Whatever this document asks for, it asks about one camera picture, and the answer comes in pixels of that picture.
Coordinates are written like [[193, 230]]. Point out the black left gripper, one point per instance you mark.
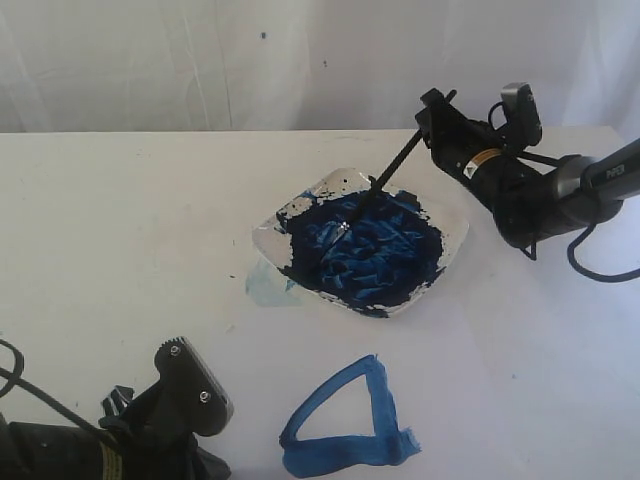
[[157, 431]]

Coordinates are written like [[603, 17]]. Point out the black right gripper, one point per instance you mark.
[[513, 192]]

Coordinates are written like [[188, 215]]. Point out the black paintbrush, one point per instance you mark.
[[376, 187]]

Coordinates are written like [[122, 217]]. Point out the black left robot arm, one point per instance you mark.
[[38, 451]]

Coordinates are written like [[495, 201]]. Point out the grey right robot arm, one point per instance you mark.
[[583, 190]]

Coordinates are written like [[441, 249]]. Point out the white plate with blue paint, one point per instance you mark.
[[385, 262]]

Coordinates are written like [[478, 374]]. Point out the white paper sheet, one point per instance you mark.
[[520, 386]]

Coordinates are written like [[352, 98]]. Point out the white backdrop cloth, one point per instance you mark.
[[280, 65]]

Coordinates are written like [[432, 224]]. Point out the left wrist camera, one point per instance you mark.
[[192, 385]]

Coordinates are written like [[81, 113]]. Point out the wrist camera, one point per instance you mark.
[[523, 127], [192, 385]]

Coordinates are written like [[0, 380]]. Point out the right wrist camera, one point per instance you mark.
[[523, 127]]

